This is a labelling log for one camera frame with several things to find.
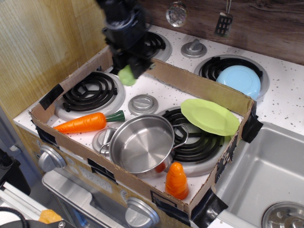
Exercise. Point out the orange toy carrot with stem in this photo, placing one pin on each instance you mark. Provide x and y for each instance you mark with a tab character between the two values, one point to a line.
90	122

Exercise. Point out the stainless steel pan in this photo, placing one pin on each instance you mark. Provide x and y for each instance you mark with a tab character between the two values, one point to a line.
144	145

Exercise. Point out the silver front stove knob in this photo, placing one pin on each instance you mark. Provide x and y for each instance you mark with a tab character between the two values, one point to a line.
101	141

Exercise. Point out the silver oven door handle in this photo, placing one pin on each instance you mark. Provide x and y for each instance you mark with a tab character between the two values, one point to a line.
73	198

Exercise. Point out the lime green plastic plate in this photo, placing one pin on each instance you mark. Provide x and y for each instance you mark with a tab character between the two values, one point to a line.
210	117

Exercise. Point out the silver stove knob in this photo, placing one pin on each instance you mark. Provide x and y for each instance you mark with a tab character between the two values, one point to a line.
143	104
194	49
101	141

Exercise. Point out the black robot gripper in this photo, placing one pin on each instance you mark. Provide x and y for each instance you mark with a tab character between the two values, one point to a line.
125	32

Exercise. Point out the light green toy broccoli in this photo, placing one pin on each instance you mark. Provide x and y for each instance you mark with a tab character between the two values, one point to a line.
126	76

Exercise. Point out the silver centre stove knob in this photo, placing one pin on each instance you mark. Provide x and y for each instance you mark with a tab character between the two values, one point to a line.
143	104

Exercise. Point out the front left black burner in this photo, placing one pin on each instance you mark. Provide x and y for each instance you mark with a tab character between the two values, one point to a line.
99	92

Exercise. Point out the silver sink drain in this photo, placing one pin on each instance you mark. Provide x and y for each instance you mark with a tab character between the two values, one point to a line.
283	215

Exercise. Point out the short orange toy carrot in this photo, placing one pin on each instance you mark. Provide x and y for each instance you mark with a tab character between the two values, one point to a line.
176	182

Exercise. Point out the brown cardboard fence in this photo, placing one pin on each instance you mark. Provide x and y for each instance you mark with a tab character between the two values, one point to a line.
178	78

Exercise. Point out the silver oven knob left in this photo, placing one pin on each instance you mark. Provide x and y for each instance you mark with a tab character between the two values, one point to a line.
50	159

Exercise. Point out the orange yellow object bottom left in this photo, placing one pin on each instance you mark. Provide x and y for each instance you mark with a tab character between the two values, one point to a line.
48	216

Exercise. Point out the light blue plastic plate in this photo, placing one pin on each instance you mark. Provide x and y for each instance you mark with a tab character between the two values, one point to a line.
241	78

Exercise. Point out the back right black burner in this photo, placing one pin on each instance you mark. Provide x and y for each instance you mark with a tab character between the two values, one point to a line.
213	66

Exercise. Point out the silver oven knob right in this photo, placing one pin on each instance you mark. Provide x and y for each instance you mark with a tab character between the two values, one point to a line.
140	215

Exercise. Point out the silver oven knob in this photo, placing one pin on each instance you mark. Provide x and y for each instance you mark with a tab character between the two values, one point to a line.
140	215
50	159

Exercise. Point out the stainless steel sink basin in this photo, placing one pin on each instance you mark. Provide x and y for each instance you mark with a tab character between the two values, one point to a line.
268	170

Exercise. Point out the hanging silver strainer ladle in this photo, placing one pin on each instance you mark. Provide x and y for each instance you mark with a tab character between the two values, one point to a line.
177	14

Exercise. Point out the front right black burner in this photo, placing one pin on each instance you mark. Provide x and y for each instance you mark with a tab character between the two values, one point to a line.
200	153

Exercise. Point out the hanging silver slotted spatula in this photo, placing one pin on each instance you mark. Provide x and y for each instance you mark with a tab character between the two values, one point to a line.
224	22

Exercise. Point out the silver back stove knob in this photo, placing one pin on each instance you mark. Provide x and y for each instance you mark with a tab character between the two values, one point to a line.
194	49

